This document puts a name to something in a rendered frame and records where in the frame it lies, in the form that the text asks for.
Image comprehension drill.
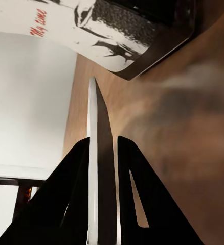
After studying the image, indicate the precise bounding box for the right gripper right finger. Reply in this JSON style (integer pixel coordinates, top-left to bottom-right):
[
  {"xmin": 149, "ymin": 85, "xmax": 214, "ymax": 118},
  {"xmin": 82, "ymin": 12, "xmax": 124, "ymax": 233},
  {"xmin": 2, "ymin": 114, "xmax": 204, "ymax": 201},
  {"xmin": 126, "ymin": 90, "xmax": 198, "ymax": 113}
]
[{"xmin": 118, "ymin": 136, "xmax": 204, "ymax": 245}]

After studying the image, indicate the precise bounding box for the saucer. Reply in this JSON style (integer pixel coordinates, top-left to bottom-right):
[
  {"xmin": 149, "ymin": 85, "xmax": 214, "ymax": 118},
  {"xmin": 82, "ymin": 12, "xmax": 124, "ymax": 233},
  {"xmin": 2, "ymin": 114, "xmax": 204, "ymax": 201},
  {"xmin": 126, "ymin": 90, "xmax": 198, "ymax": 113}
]
[{"xmin": 86, "ymin": 77, "xmax": 117, "ymax": 245}]

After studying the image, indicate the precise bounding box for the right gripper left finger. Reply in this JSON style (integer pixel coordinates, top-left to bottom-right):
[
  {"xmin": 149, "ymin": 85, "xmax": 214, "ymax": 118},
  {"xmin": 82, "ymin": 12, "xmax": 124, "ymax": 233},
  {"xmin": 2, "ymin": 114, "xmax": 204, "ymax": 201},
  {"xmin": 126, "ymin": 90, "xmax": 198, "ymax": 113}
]
[{"xmin": 0, "ymin": 137, "xmax": 90, "ymax": 245}]

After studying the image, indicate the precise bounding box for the bottle of coffee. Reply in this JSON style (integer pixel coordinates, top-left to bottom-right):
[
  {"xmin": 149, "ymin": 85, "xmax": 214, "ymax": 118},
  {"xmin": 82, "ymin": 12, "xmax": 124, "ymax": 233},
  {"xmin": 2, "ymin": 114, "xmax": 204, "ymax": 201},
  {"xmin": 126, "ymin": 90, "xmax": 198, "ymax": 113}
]
[{"xmin": 0, "ymin": 0, "xmax": 195, "ymax": 81}]

